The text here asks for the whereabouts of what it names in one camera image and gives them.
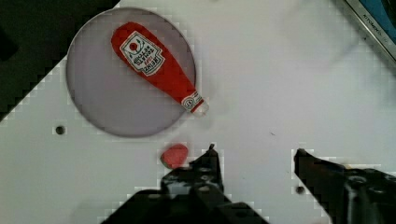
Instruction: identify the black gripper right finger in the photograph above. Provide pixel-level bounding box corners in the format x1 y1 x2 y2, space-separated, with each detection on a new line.
294 148 396 224

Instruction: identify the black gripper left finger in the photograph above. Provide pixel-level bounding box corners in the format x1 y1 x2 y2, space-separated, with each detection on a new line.
100 146 269 224

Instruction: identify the red toy strawberry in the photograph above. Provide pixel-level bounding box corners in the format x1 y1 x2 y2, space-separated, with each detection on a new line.
160 144 189 169

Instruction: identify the red ketchup bottle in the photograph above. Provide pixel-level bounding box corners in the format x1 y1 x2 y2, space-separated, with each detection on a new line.
111 22 209 117

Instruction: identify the grey round plate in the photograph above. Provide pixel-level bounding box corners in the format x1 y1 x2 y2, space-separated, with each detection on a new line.
65 7 197 137

